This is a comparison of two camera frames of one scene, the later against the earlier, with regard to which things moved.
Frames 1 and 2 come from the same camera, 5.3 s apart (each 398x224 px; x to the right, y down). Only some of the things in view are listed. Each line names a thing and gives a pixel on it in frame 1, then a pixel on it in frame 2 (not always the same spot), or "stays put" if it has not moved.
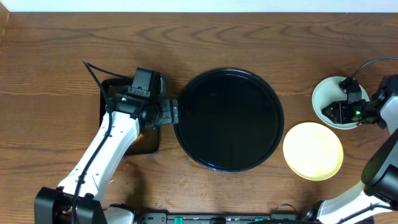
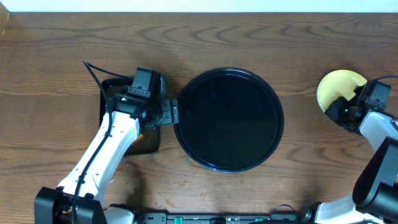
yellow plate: [313, 151] to [337, 83]
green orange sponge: [140, 137] stays put
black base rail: [224, 218] stays put
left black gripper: [163, 112] stays put
